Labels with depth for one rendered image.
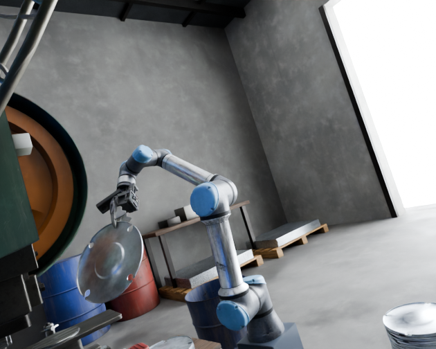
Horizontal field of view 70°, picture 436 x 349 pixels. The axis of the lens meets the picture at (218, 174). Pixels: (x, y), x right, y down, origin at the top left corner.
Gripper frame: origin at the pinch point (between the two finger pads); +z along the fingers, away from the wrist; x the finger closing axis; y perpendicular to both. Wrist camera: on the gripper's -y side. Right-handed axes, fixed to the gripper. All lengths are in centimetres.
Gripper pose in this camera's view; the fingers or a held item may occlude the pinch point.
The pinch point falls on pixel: (114, 226)
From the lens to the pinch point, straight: 125.8
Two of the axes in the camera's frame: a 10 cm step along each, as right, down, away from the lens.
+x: 3.1, 6.9, 6.5
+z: 1.1, 6.5, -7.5
